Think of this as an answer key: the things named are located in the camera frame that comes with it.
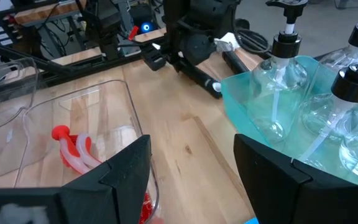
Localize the black cable coil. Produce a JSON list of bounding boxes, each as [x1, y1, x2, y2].
[[233, 18, 272, 55]]

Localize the black device with blue light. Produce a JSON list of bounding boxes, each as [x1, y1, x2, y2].
[[129, 2, 158, 35]]

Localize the black metal table frame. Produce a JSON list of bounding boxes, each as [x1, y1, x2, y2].
[[0, 39, 262, 88]]

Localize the wooden workbench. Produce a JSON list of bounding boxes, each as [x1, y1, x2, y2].
[[12, 0, 88, 26]]

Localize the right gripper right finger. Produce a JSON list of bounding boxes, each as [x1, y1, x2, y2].
[[233, 133, 326, 224]]

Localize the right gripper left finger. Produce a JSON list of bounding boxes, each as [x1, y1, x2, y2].
[[57, 134, 152, 224]]

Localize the red lever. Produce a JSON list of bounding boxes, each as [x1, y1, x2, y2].
[[127, 26, 140, 42]]

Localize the teal translucent plastic tray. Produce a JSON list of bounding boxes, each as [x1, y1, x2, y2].
[[221, 55, 358, 187]]

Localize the clear plastic bin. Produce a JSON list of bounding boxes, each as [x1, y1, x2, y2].
[[14, 79, 161, 224], [0, 57, 40, 189]]

